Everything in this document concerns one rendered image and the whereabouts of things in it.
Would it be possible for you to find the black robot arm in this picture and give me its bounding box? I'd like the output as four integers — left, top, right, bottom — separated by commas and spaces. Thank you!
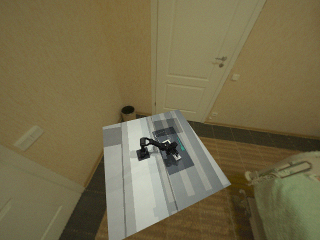
139, 137, 177, 159

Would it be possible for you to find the white square tile with dark blue centre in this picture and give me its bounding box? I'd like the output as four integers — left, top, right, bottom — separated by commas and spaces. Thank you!
162, 139, 171, 145

